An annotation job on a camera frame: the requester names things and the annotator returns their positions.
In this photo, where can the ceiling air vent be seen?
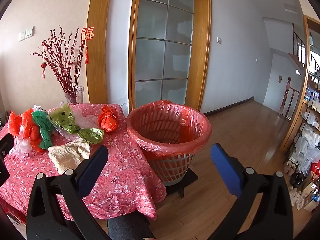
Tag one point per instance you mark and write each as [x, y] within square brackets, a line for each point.
[290, 8]

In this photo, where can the white printed plastic bag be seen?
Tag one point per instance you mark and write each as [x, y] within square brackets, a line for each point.
[37, 108]

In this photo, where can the wooden door casing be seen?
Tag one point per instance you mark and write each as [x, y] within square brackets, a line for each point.
[96, 55]

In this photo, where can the black shoes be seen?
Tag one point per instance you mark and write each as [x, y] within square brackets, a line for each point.
[297, 178]

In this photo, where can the orange plastic bag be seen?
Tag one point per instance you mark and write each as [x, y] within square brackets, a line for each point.
[27, 127]
[108, 121]

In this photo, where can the frosted glass door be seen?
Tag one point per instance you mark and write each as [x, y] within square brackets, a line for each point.
[162, 55]

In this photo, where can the small white wall switch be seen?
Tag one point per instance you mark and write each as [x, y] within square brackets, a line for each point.
[219, 40]

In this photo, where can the dark green plastic bag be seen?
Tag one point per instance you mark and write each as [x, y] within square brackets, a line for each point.
[43, 130]

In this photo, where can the white plastic basket bin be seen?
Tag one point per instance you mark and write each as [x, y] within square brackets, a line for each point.
[172, 170]

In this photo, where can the beige shoes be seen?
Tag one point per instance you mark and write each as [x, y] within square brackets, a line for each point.
[290, 167]

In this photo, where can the wooden staircase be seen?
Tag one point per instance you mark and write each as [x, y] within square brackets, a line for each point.
[297, 55]

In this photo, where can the wooden door frame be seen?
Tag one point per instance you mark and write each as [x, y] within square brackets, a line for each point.
[201, 55]

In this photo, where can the white light switch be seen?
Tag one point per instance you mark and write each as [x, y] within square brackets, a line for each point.
[29, 32]

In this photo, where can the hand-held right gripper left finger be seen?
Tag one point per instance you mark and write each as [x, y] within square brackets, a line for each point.
[92, 165]

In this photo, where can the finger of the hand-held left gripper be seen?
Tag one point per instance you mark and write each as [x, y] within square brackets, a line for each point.
[5, 146]

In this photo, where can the small red lantern ornament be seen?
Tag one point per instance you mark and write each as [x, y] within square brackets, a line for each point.
[44, 65]

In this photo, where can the wooden stair railing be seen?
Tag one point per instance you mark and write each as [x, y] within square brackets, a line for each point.
[286, 95]

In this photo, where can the light green paw-print bag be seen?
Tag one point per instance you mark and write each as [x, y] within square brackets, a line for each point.
[62, 115]

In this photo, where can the red hanging character ornament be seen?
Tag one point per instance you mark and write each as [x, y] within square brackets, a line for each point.
[88, 33]

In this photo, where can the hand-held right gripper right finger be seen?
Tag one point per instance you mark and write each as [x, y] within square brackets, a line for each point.
[225, 170]

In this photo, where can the black stool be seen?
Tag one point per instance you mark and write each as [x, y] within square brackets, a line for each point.
[190, 177]

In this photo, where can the wooden doorway frame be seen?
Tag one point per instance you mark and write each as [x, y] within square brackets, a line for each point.
[297, 120]

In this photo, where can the clear glass vase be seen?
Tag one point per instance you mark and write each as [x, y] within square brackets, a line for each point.
[75, 97]

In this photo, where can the red floral tablecloth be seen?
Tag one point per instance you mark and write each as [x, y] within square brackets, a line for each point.
[120, 175]

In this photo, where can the red bin liner bag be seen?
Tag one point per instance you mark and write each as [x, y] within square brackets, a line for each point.
[175, 147]

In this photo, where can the beige plastic bag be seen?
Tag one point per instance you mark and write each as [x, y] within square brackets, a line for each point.
[67, 156]

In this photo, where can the white wall socket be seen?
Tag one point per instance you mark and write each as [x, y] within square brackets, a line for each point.
[22, 36]

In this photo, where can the red berry branches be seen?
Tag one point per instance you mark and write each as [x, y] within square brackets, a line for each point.
[65, 67]

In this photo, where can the person's grey trouser leg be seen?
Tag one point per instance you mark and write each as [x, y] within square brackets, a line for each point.
[130, 226]

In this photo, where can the cardboard box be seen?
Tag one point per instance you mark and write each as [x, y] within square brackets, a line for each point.
[311, 197]

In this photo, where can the white plastic bags on rack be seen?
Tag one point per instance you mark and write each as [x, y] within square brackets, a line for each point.
[308, 145]

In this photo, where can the black metal shelf rack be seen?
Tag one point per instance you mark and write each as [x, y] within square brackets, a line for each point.
[300, 132]

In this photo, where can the white shoes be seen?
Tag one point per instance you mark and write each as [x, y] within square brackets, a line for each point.
[296, 197]

